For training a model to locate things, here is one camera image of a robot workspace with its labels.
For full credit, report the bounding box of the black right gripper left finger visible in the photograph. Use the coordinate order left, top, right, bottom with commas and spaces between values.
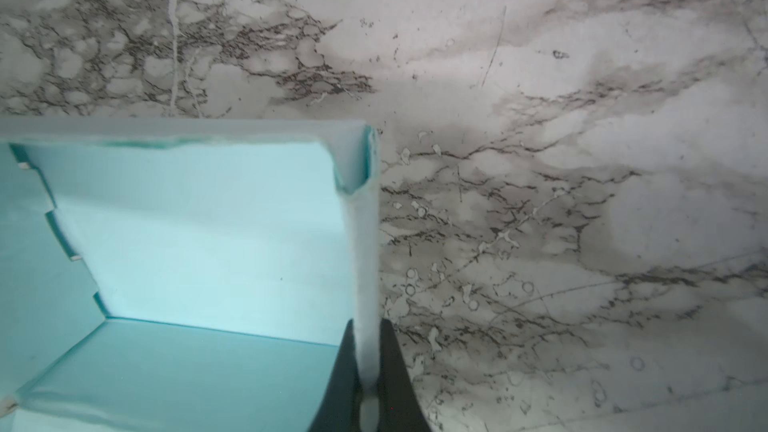
308, 320, 360, 432

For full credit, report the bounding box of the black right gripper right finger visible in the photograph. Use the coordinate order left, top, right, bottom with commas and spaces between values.
378, 319, 431, 432

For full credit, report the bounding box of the light blue paper box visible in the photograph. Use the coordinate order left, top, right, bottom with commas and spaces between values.
1, 117, 381, 431

